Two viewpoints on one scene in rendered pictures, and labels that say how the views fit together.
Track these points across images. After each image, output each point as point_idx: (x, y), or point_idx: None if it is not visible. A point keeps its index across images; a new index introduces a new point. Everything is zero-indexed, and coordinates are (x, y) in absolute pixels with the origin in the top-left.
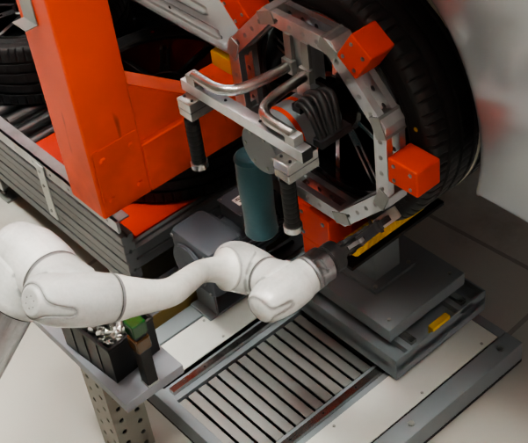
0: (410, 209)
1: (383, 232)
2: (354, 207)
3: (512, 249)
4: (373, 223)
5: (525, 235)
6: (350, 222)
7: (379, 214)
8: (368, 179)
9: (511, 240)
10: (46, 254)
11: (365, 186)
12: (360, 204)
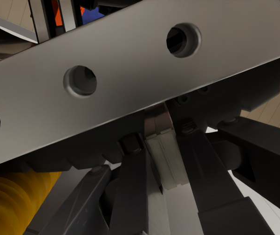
0: (237, 106)
1: (34, 210)
2: (67, 51)
3: (39, 224)
4: (256, 127)
5: (44, 210)
6: None
7: (57, 143)
8: None
9: (34, 216)
10: None
11: (0, 56)
12: (144, 15)
